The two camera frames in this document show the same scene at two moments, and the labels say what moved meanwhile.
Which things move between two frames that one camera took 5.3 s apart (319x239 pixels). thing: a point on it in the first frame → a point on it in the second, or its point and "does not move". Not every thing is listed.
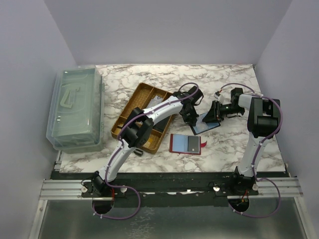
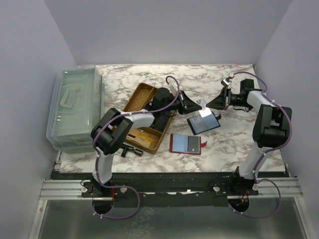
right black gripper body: [218, 111] → [227, 98]
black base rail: [175, 189] does not move
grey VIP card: [193, 144] does not move
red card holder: [186, 144] does not move
